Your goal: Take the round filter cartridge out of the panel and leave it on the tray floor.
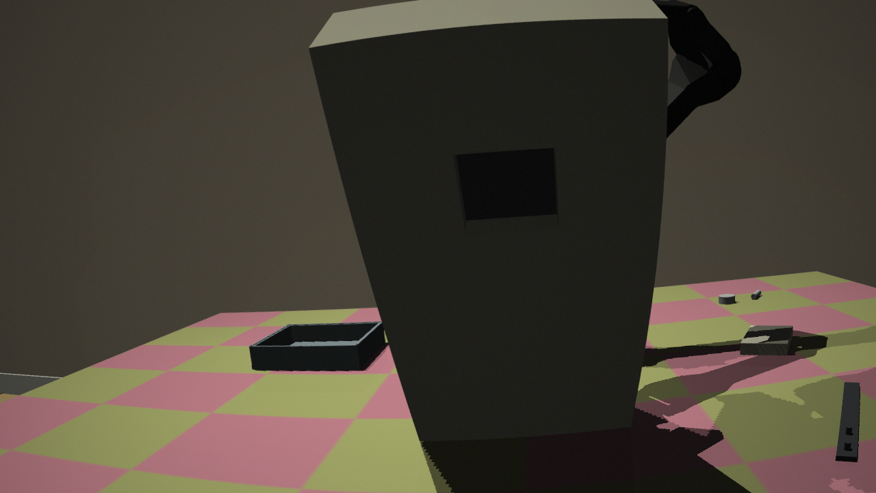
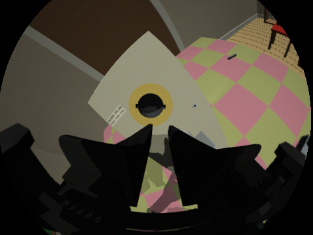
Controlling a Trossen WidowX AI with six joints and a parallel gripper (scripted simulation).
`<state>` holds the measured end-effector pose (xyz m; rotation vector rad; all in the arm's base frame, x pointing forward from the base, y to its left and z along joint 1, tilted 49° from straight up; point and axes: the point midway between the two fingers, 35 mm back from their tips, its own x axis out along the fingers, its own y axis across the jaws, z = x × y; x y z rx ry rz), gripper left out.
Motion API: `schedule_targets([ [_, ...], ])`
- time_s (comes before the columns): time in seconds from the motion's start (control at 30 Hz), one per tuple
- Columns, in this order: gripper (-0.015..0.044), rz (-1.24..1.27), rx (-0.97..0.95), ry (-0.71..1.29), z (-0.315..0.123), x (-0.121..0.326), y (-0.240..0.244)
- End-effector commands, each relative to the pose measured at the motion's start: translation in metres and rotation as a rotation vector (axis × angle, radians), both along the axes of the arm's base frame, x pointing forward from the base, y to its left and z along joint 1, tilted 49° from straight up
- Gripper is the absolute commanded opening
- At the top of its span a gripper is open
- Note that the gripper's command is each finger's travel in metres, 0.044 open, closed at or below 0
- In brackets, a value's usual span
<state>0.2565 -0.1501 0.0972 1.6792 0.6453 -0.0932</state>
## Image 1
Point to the dark grey bar with two pegs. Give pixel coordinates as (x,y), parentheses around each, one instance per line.
(847,448)

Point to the beige flat box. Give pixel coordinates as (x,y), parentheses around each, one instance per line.
(767,340)

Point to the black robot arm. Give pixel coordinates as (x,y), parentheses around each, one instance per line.
(705,67)

